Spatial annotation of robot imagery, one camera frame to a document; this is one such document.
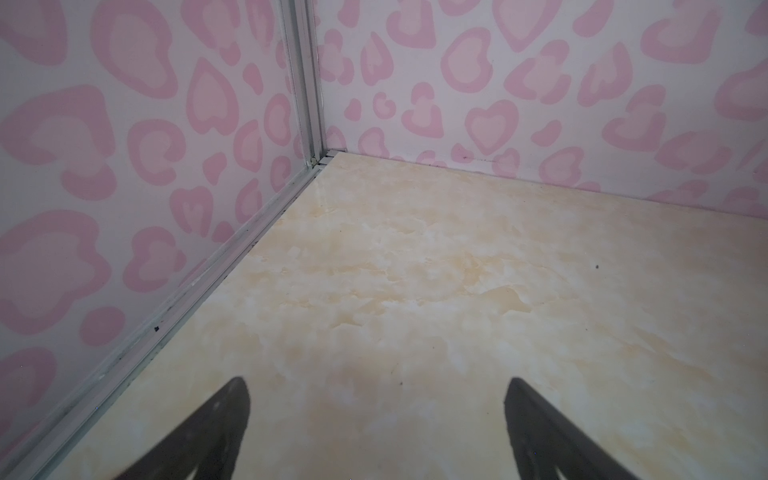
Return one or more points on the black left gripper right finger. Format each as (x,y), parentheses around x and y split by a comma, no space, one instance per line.
(547,445)

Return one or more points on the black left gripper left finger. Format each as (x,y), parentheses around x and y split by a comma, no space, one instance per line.
(205,445)

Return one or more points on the aluminium frame corner profile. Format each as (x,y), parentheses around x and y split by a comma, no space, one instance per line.
(138,139)

